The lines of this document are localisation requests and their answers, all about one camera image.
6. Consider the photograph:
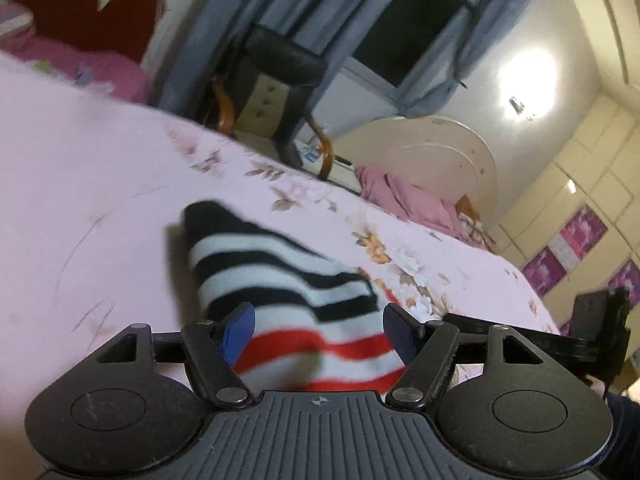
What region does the wall lamp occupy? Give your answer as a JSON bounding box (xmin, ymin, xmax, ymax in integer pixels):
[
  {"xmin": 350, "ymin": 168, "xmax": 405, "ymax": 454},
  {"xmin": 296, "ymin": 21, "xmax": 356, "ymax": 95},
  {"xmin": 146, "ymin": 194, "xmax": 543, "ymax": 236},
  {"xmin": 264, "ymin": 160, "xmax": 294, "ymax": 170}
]
[{"xmin": 507, "ymin": 95, "xmax": 539, "ymax": 122}]

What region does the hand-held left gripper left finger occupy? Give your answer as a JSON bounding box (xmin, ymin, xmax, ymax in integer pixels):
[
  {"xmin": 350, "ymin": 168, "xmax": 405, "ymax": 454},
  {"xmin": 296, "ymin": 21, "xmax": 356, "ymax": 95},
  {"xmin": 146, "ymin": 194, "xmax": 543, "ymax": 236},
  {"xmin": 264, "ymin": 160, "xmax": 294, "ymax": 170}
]
[{"xmin": 65, "ymin": 301, "xmax": 257, "ymax": 409}]

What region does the red heart-shaped headboard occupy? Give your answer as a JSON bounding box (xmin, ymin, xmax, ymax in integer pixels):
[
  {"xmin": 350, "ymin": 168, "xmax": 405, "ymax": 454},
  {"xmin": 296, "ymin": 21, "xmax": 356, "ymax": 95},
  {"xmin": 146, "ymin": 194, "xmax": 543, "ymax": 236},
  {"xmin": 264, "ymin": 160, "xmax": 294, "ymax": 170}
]
[{"xmin": 0, "ymin": 0, "xmax": 176, "ymax": 66}]

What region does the large purple wall poster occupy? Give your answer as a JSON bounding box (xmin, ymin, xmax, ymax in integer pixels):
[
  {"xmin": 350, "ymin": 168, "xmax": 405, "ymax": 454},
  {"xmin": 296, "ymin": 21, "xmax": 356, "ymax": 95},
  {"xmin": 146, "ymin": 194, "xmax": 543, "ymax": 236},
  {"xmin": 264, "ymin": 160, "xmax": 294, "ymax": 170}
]
[{"xmin": 520, "ymin": 204, "xmax": 609, "ymax": 297}]

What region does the dark window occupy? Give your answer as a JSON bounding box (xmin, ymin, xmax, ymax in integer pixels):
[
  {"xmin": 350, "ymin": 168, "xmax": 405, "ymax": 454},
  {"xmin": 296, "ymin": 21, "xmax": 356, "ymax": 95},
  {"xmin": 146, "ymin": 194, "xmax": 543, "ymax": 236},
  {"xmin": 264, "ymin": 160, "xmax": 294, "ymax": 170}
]
[{"xmin": 340, "ymin": 0, "xmax": 482, "ymax": 106}]

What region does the black office chair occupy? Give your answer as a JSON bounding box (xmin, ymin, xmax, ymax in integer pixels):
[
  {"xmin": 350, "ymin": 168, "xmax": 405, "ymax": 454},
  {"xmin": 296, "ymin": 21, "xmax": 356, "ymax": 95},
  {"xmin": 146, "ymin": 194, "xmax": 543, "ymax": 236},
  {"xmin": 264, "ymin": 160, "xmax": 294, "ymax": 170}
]
[{"xmin": 207, "ymin": 22, "xmax": 336, "ymax": 182}]

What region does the cream round headboard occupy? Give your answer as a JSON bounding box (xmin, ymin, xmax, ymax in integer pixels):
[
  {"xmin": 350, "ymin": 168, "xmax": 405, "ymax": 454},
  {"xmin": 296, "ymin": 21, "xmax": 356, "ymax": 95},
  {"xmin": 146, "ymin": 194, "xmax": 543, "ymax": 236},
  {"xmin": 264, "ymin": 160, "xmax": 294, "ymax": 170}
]
[{"xmin": 330, "ymin": 115, "xmax": 499, "ymax": 227}]

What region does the pink crumpled blanket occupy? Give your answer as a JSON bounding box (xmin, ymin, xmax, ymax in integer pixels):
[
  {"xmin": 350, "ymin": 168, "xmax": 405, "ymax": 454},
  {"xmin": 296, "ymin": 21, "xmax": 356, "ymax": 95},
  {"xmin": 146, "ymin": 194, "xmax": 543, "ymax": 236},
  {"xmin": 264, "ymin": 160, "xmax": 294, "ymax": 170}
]
[{"xmin": 355, "ymin": 165, "xmax": 467, "ymax": 234}]

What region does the tied grey-blue curtain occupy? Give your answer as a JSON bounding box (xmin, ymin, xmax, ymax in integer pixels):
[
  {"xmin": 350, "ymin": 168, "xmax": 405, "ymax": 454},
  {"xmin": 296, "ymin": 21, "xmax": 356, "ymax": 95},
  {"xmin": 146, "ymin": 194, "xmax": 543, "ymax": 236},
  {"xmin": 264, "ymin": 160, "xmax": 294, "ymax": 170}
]
[{"xmin": 400, "ymin": 0, "xmax": 557, "ymax": 119}]

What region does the pink floral bed sheet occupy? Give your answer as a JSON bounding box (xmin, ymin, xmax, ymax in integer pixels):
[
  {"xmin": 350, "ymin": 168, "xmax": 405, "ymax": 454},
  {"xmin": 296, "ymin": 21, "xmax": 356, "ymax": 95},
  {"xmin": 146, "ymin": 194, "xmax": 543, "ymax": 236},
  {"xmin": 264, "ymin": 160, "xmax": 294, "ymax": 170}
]
[{"xmin": 0, "ymin": 55, "xmax": 566, "ymax": 480}]

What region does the pink striped pillow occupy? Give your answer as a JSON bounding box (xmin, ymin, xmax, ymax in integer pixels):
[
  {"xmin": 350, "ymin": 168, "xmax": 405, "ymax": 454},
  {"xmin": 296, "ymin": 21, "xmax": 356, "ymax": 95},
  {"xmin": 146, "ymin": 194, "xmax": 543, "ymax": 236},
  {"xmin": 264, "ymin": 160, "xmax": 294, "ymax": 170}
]
[{"xmin": 0, "ymin": 0, "xmax": 36, "ymax": 39}]

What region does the small purple wall poster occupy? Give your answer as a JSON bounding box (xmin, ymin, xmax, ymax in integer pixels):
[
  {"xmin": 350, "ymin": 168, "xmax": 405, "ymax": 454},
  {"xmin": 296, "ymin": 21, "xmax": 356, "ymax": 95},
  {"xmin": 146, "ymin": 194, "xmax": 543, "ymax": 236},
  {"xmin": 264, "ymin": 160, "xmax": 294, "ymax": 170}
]
[{"xmin": 606, "ymin": 259, "xmax": 640, "ymax": 307}]

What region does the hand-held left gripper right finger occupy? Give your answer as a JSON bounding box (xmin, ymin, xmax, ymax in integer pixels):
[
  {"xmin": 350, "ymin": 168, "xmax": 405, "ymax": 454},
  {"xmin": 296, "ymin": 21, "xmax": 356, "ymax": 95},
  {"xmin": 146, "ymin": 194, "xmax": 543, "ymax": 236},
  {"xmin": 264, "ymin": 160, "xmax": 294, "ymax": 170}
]
[{"xmin": 382, "ymin": 302, "xmax": 576, "ymax": 409}]

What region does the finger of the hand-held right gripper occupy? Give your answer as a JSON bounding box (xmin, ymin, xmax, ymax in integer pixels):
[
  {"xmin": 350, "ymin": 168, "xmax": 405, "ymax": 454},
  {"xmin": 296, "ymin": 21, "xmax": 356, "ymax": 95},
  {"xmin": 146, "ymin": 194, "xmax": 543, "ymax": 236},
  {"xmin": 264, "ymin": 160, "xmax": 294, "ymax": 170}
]
[{"xmin": 442, "ymin": 312, "xmax": 587, "ymax": 362}]

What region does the person's right forearm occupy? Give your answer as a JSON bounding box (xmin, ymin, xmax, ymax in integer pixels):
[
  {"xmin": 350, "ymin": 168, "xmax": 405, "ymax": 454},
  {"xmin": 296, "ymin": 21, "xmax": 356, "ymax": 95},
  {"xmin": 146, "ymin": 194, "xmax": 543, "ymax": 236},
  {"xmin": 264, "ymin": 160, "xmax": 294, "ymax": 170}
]
[{"xmin": 597, "ymin": 392, "xmax": 640, "ymax": 480}]

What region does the striped knit sweater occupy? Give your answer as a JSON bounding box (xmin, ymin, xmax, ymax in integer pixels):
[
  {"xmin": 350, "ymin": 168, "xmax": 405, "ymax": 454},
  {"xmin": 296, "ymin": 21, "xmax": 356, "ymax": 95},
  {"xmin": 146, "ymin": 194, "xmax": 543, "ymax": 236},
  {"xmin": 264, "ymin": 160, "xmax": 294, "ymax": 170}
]
[{"xmin": 180, "ymin": 200, "xmax": 417, "ymax": 394}]

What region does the cream wardrobe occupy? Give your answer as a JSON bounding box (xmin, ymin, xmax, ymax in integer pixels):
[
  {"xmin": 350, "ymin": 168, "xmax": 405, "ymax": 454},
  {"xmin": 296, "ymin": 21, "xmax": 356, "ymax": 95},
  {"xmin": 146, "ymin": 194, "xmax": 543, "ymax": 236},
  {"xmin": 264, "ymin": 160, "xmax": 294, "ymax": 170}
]
[{"xmin": 487, "ymin": 95, "xmax": 640, "ymax": 337}]

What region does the orange floral pillow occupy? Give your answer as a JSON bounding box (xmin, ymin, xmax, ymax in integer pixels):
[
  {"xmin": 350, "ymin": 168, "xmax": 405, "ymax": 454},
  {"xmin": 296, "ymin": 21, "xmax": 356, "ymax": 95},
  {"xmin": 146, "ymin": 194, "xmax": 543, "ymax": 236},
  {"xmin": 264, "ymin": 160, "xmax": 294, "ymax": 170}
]
[{"xmin": 455, "ymin": 195, "xmax": 497, "ymax": 252}]

